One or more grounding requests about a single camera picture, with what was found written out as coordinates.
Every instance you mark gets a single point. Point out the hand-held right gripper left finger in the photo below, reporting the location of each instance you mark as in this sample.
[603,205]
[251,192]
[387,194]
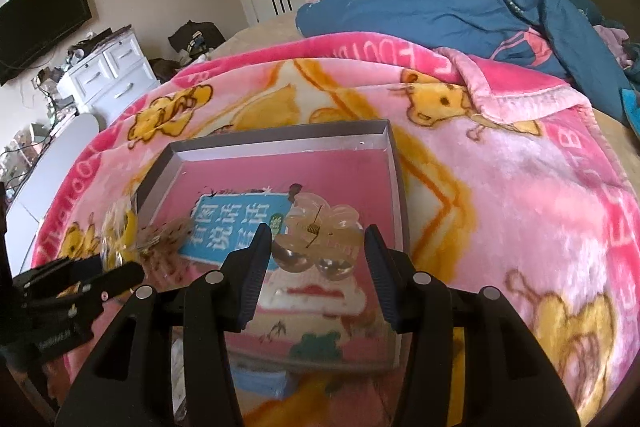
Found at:
[255,277]

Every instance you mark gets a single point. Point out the pink cartoon printed blanket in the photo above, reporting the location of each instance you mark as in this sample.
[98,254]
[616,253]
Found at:
[500,217]

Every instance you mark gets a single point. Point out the purple cloth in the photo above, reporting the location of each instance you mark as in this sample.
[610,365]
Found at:
[617,44]

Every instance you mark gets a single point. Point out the grey box with pink bottom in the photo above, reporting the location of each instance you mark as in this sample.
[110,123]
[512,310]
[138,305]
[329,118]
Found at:
[300,177]

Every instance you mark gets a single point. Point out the yellow hair clips packet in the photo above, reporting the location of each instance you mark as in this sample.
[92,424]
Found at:
[122,232]

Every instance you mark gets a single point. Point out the black bag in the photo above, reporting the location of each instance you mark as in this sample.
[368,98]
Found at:
[195,37]

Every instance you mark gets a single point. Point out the striped towel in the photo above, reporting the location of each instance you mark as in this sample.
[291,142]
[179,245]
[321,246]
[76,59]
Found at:
[632,107]

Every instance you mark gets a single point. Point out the black television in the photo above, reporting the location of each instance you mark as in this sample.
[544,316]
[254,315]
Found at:
[40,27]

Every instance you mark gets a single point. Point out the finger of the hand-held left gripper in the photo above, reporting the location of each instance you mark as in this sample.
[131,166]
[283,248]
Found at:
[120,277]
[55,269]

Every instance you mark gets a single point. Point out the brown hair claw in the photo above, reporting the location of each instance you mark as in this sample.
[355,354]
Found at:
[167,237]

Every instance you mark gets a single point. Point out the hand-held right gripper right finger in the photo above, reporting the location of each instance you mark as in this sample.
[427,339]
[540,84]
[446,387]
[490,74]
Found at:
[380,277]

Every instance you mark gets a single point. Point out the white oval board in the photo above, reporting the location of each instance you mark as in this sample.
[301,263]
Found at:
[60,157]

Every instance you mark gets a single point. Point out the white dresser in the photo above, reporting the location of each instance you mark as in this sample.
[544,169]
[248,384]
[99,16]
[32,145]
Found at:
[110,72]

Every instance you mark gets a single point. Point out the blue floral quilt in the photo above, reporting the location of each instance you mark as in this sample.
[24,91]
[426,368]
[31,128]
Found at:
[450,12]

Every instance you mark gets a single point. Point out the clear flower hair claw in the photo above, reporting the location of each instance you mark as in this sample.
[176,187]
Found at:
[320,227]

